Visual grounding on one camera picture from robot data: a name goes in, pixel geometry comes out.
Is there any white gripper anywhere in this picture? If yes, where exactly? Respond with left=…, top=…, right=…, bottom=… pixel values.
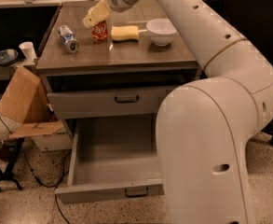
left=83, top=0, right=139, bottom=28

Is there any yellow sponge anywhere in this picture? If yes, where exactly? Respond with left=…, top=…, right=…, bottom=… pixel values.
left=111, top=25, right=139, bottom=42

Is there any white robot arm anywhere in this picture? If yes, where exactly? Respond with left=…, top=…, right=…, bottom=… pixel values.
left=107, top=0, right=273, bottom=224

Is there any grey drawer cabinet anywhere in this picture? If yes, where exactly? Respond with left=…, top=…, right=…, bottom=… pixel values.
left=36, top=0, right=201, bottom=135

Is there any grey middle drawer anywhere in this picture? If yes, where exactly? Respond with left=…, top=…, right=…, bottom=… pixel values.
left=48, top=86, right=173, bottom=119

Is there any grey open bottom drawer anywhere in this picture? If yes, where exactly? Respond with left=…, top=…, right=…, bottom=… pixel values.
left=55, top=114, right=163, bottom=204

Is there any red soda can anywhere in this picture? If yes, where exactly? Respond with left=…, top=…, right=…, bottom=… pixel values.
left=91, top=21, right=109, bottom=42

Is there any blue silver lying can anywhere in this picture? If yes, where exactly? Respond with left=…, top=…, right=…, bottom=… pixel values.
left=58, top=25, right=79, bottom=53

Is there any white bowl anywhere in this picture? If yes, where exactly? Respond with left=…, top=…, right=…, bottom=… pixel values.
left=146, top=19, right=177, bottom=46

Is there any white paper cup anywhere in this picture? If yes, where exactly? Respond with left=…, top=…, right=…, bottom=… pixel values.
left=19, top=41, right=36, bottom=61

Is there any dark blue plate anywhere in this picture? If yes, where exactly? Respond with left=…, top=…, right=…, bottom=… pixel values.
left=0, top=49, right=19, bottom=66

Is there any brown cardboard box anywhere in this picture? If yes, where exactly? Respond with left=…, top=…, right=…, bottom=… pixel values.
left=0, top=66, right=63, bottom=138

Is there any white box under cardboard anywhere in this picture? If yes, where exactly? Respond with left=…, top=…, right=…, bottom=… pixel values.
left=32, top=131, right=72, bottom=151

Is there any black metal stand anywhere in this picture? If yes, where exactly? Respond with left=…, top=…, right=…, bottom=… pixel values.
left=0, top=138, right=24, bottom=192

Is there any black floor cable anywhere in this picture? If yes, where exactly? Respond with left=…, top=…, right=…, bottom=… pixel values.
left=0, top=98, right=72, bottom=224

